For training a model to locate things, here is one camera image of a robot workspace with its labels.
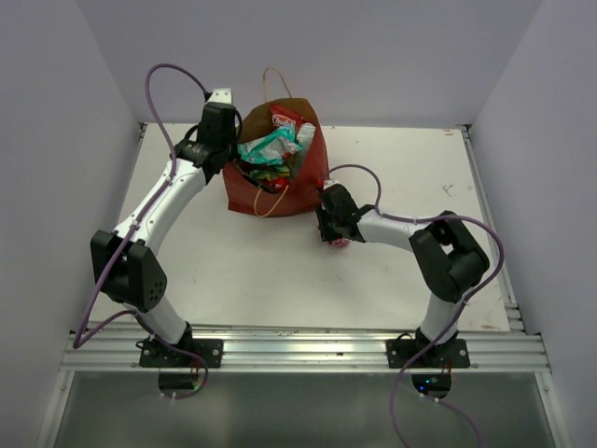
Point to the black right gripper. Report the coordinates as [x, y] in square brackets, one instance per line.
[326, 233]

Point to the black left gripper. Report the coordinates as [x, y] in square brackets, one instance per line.
[234, 142]

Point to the small pink candy packet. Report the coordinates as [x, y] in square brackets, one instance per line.
[339, 243]

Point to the red paper bag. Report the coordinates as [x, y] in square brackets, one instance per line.
[300, 194]

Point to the teal mint candy bag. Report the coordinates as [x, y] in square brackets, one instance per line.
[272, 149]

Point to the red mixed candy bag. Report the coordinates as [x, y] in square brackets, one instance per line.
[276, 185]

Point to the green snack packet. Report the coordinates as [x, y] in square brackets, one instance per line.
[266, 173]

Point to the red white cassava chips bag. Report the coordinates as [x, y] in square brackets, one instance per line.
[283, 117]

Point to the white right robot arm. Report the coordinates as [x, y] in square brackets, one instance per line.
[450, 259]

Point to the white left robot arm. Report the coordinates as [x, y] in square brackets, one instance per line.
[125, 260]

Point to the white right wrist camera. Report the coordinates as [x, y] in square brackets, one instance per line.
[323, 184]

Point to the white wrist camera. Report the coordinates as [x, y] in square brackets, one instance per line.
[223, 96]
[323, 184]

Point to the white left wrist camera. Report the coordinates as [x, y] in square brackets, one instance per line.
[223, 96]

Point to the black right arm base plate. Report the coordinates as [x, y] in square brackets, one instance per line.
[404, 349]

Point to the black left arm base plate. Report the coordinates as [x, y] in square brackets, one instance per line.
[156, 355]

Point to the aluminium frame rail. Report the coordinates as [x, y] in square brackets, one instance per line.
[262, 349]

